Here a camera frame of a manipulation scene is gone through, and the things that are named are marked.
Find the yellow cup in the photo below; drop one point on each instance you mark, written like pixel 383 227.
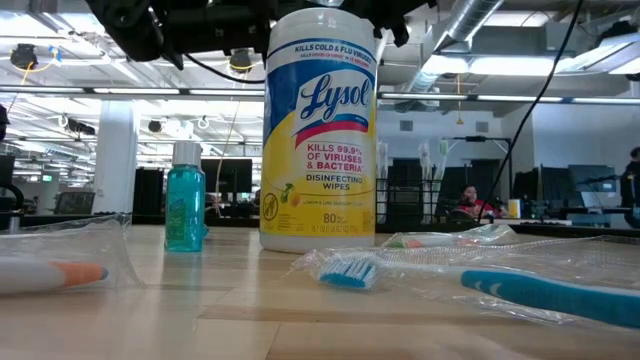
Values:
pixel 514 210

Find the grey office chair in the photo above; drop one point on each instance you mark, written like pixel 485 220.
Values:
pixel 74 203

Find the person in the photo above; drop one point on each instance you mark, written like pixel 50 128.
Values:
pixel 472 202
pixel 632 180

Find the black office monitor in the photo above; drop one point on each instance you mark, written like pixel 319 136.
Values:
pixel 227 175

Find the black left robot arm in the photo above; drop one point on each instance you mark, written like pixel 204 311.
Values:
pixel 130 25

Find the black office cabinet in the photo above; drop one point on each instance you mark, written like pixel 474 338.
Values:
pixel 147 192

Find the black rectangular rig frame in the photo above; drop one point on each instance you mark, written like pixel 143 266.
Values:
pixel 477 138

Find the silver ventilation duct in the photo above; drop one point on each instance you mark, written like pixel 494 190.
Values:
pixel 470 20

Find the white building pillar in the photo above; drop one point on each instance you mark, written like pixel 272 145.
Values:
pixel 115 165

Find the dark desk monitor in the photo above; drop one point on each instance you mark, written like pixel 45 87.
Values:
pixel 592 177

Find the Lysol disinfecting wipes canister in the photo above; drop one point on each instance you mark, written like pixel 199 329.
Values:
pixel 320 150

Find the white blue toothbrush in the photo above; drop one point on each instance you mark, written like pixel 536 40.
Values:
pixel 425 165

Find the ceiling light strip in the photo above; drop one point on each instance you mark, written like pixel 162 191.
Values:
pixel 425 96
pixel 135 91

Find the black mesh organizer caddy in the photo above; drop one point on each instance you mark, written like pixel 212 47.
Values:
pixel 405 210

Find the black ceiling camera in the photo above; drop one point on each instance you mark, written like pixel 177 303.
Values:
pixel 240 61
pixel 24 56

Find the wrapped white orange toothbrush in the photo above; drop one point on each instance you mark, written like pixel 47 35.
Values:
pixel 30 276

